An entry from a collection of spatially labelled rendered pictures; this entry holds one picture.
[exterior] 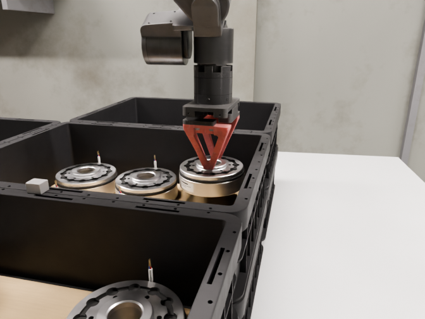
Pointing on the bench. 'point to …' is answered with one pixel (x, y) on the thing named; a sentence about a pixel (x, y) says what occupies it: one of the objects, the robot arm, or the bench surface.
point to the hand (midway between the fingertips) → (212, 159)
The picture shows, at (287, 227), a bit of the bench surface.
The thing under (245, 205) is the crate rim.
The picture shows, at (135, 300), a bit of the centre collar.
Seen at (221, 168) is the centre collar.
